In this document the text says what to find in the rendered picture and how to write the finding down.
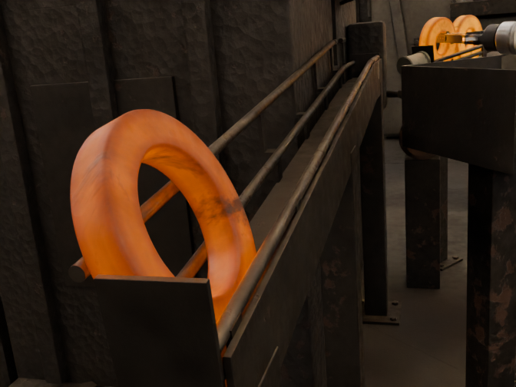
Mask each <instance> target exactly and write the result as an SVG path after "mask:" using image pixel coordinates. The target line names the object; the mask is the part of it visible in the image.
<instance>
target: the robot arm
mask: <svg viewBox="0 0 516 387"><path fill-rule="evenodd" d="M436 43H451V44H454V43H461V44H466V45H483V46H484V49H485V50H486V51H498V53H500V54H509V55H516V21H504V22H502V23H501V24H497V25H495V24H493V25H489V26H487V28H486V29H485V30H484V31H472V32H466V33H459V32H457V33H451V32H449V31H447V32H442V33H440V34H439V35H438V37H437V40H436Z"/></svg>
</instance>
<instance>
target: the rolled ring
mask: <svg viewBox="0 0 516 387"><path fill-rule="evenodd" d="M141 163H144V164H148V165H150V166H152V167H154V168H156V169H158V170H159V171H160V172H162V173H163V174H164V175H166V176H167V177H168V178H169V179H170V180H171V181H172V182H173V183H174V184H175V185H176V186H177V187H178V189H179V190H180V191H181V193H182V194H183V195H184V196H185V198H186V199H187V201H188V203H189V205H190V206H191V208H192V210H193V212H194V214H195V216H196V218H197V220H198V223H199V224H200V228H201V230H202V233H203V238H204V241H205V244H206V248H207V260H208V274H207V278H208V279H209V280H210V288H211V293H212V298H213V308H214V313H215V319H216V323H217V321H218V319H219V318H220V316H221V314H222V313H223V311H224V309H225V308H226V306H227V304H228V302H229V301H230V299H231V297H232V295H233V294H234V292H235V290H236V289H237V287H238V285H239V284H240V281H241V279H242V278H243V276H244V274H245V273H246V271H247V270H248V268H249V266H250V264H251V263H252V261H253V259H254V257H255V255H256V247H255V243H254V240H253V234H252V231H251V229H250V224H249V221H248V219H247V216H246V213H245V210H244V209H243V205H242V203H241V201H240V198H239V196H238V194H237V192H236V190H235V188H234V186H233V184H232V183H231V181H230V178H229V177H228V176H227V173H226V172H225V170H224V169H223V168H222V166H221V165H220V163H219V161H218V160H217V159H216V158H215V156H214V155H213V153H212V152H211V151H210V149H209V148H208V147H207V146H206V144H205V143H204V142H203V141H202V140H201V139H200V138H199V137H198V136H197V135H196V134H195V133H194V132H193V131H192V130H190V129H189V128H188V127H187V126H185V125H184V124H182V123H181V122H179V121H178V120H177V119H175V118H173V117H171V116H170V115H168V114H165V113H163V112H160V111H155V110H151V109H138V110H133V111H128V112H127V113H125V114H122V115H121V116H120V117H118V118H116V119H114V120H113V121H111V122H109V123H107V124H106V125H104V126H102V127H100V128H98V129H97V130H96V131H94V132H93V133H92V134H91V135H90V136H89V137H88V138H87V139H86V140H85V142H84V143H83V144H82V146H81V148H80V150H79V152H78V154H77V157H76V158H75V161H74V166H73V169H72V173H71V186H70V200H71V215H72V220H73V224H74V231H75V233H76V237H77V240H78V244H79V247H80V249H81V253H82V256H83V257H84V261H85V263H86V265H87V267H88V269H89V271H90V274H91V276H92V277H93V278H95V277H96V275H98V274H104V275H125V276H165V277H175V276H174V275H173V274H172V272H171V271H169V269H168V268H167V266H166V265H165V264H164V262H163V260H162V259H161V258H160V256H159V254H158V253H157V251H156V249H155V248H154V245H153V244H152V242H151V239H150V237H149V235H148V232H147V229H146V227H145V224H144V220H143V217H142V214H141V209H140V204H139V199H138V192H137V179H138V173H139V169H140V166H141Z"/></svg>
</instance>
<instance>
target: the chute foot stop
mask: <svg viewBox="0 0 516 387"><path fill-rule="evenodd" d="M94 284H95V288H96V291H97V295H98V301H99V305H100V308H101V315H102V318H103V322H104V328H105V332H106V335H107V341H108V345H109V349H110V352H111V358H112V362H113V365H114V371H115V375H116V379H117V385H118V387H226V385H225V379H224V374H223V364H222V359H221V354H220V344H219V339H218V334H217V324H216V319H215V313H214V308H213V298H212V293H211V288H210V280H209V279H205V278H185V277H165V276H125V275H104V274H98V275H96V277H95V278H94Z"/></svg>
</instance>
